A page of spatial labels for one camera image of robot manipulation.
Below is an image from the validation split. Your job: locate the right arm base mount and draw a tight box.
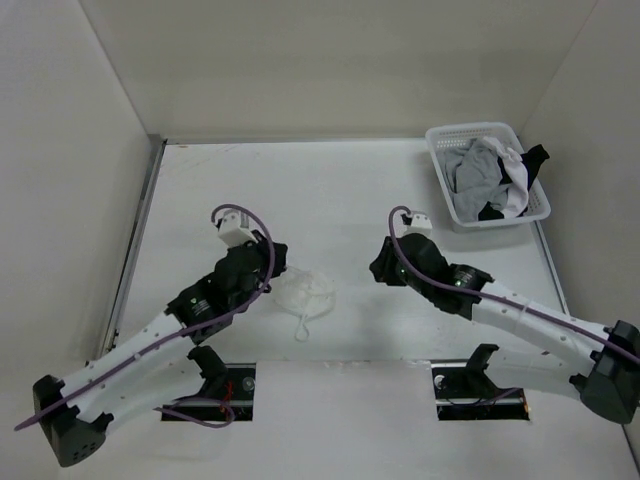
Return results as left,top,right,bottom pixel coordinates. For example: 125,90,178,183
431,344,530,421

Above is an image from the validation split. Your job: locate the wrist white camera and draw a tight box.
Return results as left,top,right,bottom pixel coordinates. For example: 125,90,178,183
216,209,256,248
402,211,433,238

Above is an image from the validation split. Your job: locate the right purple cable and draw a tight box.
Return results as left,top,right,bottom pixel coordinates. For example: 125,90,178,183
388,205,640,374

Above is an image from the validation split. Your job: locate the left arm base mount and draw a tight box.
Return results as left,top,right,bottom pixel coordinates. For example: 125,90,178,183
158,346,257,429

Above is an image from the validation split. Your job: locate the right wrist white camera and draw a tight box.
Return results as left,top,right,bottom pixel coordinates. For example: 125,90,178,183
402,211,433,238

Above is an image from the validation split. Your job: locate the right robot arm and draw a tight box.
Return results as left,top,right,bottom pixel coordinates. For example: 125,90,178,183
369,233,639,425

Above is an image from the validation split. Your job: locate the grey tank top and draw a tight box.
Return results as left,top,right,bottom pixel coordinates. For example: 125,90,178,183
438,138,508,223

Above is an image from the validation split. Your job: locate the black tank top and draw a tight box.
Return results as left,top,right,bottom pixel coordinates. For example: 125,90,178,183
478,145,549,221

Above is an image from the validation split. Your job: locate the white plastic basket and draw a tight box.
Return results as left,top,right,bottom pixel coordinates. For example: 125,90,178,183
425,122,551,233

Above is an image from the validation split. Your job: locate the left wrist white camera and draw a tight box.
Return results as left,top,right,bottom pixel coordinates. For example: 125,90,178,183
216,209,256,248

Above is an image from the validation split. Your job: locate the metal table edge rail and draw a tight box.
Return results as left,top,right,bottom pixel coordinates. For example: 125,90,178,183
93,134,167,359

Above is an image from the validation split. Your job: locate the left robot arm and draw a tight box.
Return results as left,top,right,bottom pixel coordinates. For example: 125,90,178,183
32,236,288,468

